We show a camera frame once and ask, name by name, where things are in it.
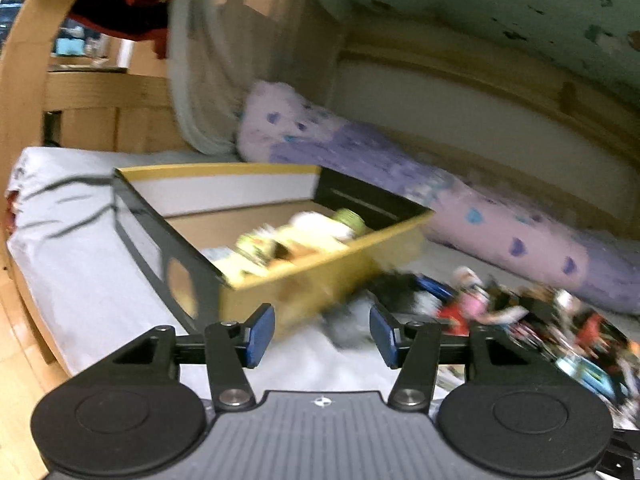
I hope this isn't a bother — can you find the grey bed sheet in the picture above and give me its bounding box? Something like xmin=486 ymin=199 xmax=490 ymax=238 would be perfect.
xmin=8 ymin=148 xmax=434 ymax=393

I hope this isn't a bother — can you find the yellow plush toy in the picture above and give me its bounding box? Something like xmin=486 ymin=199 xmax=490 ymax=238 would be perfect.
xmin=235 ymin=211 xmax=358 ymax=268

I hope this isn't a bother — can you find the green knitted ball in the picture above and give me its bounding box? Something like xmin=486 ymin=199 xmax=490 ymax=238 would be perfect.
xmin=332 ymin=208 xmax=367 ymax=236

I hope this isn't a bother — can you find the grey mosquito net curtain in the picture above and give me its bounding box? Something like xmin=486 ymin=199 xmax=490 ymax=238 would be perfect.
xmin=167 ymin=0 xmax=306 ymax=155

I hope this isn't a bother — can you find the wooden bed frame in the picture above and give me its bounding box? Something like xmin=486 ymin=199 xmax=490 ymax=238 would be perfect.
xmin=1 ymin=0 xmax=639 ymax=373

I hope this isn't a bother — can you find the purple heart-pattern rolled quilt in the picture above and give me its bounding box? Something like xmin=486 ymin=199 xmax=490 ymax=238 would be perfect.
xmin=236 ymin=80 xmax=639 ymax=314

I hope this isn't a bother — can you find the yellow cardboard box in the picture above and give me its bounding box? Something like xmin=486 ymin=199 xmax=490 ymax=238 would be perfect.
xmin=112 ymin=164 xmax=432 ymax=334

